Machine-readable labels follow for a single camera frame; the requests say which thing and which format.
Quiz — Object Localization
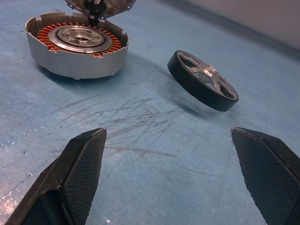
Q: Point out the black rotor ring silver spokes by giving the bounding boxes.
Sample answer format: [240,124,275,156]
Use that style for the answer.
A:
[167,50,240,113]

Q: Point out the grey motor housing copper windings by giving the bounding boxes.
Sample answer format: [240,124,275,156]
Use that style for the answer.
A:
[25,13,130,80]

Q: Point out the silver toothed rotor disc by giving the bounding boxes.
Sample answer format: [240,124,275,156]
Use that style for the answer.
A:
[64,0,137,20]

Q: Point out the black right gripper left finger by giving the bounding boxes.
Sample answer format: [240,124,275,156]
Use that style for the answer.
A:
[4,127,108,225]

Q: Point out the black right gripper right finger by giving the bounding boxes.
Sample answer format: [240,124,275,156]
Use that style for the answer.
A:
[231,127,300,225]

